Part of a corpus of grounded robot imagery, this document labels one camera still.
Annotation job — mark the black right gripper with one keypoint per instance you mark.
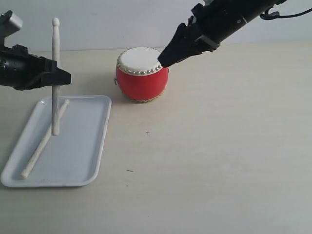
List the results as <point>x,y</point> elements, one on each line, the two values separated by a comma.
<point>211,23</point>

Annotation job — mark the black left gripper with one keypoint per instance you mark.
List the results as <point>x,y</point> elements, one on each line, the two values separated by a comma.
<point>23,71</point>

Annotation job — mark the wooden drumstick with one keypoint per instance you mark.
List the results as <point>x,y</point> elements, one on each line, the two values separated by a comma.
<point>55,89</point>
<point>39,149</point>

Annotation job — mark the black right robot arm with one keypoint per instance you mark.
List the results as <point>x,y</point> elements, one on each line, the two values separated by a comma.
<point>268,7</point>

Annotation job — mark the small red drum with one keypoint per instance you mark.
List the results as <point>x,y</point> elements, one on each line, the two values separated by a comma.
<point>139,74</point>

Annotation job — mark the white rectangular plastic tray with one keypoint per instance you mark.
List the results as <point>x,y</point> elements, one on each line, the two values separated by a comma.
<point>72,158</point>

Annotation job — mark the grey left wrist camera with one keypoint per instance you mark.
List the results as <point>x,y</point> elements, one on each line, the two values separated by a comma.
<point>10,23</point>

